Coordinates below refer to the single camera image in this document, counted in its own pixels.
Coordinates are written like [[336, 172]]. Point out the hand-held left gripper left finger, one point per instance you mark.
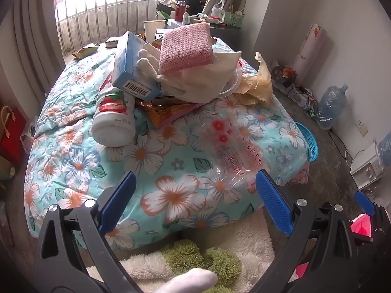
[[117, 201]]

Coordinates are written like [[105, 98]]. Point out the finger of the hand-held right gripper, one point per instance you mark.
[[365, 203]]

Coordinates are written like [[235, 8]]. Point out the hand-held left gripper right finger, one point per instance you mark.
[[273, 201]]

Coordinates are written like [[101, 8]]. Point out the blue plastic basket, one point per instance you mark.
[[311, 143]]

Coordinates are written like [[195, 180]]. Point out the white strawberry print bottle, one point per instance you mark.
[[113, 122]]

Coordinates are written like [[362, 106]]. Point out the orange snack packet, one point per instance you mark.
[[165, 114]]

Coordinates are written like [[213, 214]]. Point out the pink plastic object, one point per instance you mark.
[[360, 227]]

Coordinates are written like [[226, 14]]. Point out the white electronic device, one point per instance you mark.
[[365, 166]]

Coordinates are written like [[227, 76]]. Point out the white green fluffy rug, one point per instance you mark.
[[244, 250]]

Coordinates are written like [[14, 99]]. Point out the blue water jug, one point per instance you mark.
[[330, 106], [385, 149]]

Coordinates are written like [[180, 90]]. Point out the floral blanket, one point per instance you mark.
[[171, 158]]

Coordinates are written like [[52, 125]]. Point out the clear wrapper with red flowers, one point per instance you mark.
[[226, 146]]

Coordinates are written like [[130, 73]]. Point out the person's foot in white sock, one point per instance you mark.
[[189, 280]]

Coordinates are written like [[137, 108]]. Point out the crumpled yellowish paper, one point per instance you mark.
[[256, 82]]

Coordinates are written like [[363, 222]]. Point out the red bag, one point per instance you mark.
[[12, 137]]

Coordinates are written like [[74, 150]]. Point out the clear plastic lid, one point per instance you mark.
[[233, 81]]

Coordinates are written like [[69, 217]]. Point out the black orange snack bag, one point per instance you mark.
[[282, 73]]

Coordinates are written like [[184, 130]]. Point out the blue carton box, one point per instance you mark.
[[128, 64]]

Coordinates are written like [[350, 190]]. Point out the white glove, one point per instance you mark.
[[149, 59]]

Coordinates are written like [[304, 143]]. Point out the yellow snack packet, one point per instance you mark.
[[85, 51]]

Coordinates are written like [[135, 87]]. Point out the pink patterned roll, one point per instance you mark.
[[310, 48]]

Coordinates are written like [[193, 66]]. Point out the small flat box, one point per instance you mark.
[[112, 43]]

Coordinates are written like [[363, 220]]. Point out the pink knit cloth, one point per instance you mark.
[[186, 47]]

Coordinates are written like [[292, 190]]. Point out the grey cabinet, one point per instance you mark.
[[227, 36]]

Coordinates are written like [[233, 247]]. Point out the white paper cup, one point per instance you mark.
[[152, 30]]

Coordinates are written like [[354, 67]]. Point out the metal window railing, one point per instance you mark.
[[116, 21]]

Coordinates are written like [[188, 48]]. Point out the green plastic basket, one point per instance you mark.
[[232, 19]]

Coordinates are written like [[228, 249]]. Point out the grey curtain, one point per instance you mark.
[[27, 36]]

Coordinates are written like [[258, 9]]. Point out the red bottle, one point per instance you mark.
[[179, 12]]

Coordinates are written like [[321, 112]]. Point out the white plastic bag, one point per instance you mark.
[[217, 9]]

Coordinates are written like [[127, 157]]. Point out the wall socket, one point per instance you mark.
[[362, 128]]

